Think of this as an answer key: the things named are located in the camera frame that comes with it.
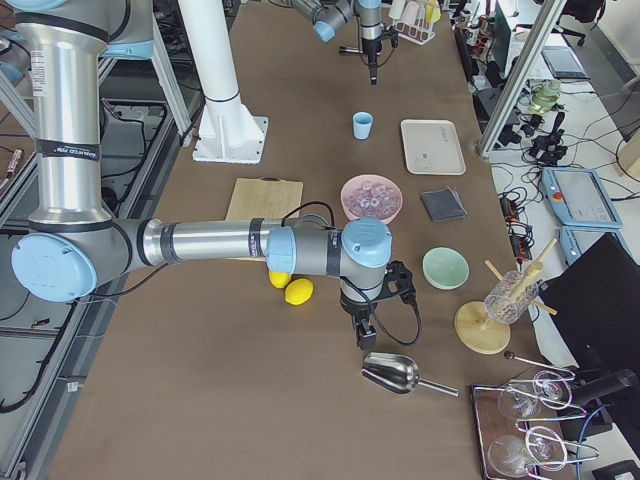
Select wooden cup rack stand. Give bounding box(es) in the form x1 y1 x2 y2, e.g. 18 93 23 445
454 238 557 354

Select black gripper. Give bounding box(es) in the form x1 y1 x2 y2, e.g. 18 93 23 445
340 279 388 349
361 35 382 85

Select black tray with glasses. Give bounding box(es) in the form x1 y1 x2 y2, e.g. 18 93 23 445
470 368 599 479

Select light blue cup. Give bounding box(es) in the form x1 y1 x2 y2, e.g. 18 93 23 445
352 111 374 140

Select whole yellow lemon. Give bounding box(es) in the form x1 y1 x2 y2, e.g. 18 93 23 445
284 278 314 306
268 270 292 289

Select pink bowl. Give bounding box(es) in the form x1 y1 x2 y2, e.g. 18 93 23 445
340 174 403 224

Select clear ice cubes pile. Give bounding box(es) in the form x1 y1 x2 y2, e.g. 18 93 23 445
346 181 401 220

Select grey folded cloth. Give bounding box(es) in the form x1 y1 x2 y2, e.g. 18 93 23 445
421 187 467 223

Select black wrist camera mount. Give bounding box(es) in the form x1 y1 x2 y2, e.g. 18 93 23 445
379 260 416 305

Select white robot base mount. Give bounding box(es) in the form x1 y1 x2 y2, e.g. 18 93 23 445
179 0 268 165

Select metal ice scoop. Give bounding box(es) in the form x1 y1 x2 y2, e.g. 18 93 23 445
361 352 459 397

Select cream rabbit serving tray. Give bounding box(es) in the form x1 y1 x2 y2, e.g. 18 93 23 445
400 119 466 176

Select white cup drying rack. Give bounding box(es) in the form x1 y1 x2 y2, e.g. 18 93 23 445
388 0 441 46

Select green bowl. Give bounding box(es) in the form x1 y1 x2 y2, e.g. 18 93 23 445
422 247 470 290

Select blue teach pendant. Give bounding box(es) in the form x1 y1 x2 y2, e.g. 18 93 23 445
541 167 623 229

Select clear glass on rack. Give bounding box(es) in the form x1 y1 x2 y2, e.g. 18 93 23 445
484 271 538 325

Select wooden cutting board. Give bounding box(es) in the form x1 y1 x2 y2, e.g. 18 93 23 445
223 178 305 264

